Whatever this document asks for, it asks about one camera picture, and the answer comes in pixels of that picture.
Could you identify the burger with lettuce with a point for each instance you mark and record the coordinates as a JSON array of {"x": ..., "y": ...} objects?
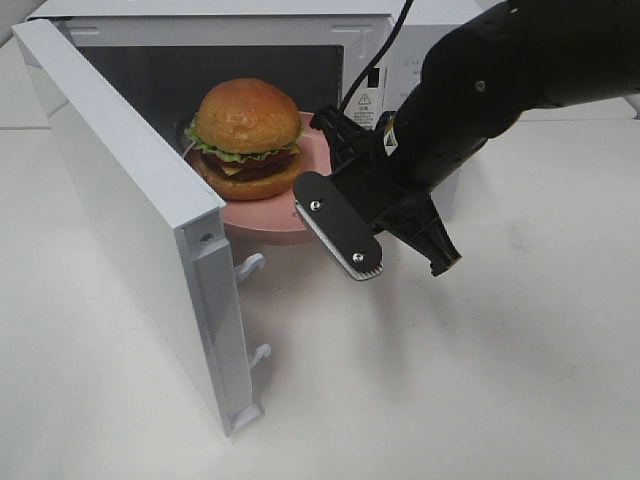
[{"x": 246, "y": 133}]

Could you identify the pink round plate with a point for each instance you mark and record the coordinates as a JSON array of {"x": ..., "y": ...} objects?
[{"x": 275, "y": 221}]

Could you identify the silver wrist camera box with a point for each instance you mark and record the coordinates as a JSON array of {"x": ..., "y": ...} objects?
[{"x": 337, "y": 225}]

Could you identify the white adjoining table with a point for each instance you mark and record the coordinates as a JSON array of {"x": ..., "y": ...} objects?
[{"x": 609, "y": 109}]

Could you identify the white microwave oven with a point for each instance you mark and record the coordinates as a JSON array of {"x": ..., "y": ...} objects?
[{"x": 162, "y": 57}]

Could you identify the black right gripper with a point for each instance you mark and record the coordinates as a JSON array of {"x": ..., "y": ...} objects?
[{"x": 363, "y": 173}]

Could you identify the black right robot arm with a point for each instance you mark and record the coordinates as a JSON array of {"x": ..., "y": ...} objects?
[{"x": 474, "y": 84}]

